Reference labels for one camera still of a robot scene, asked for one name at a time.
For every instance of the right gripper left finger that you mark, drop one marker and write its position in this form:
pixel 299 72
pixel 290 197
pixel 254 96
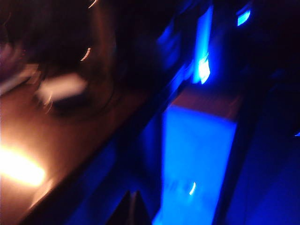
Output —
pixel 124 211

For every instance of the blue-lit metal frame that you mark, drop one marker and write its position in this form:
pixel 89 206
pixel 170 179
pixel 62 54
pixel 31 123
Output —
pixel 202 47

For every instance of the white power adapter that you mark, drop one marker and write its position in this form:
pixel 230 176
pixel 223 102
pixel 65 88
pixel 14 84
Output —
pixel 62 87

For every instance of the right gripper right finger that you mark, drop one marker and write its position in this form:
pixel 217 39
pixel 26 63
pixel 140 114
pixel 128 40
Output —
pixel 140 211

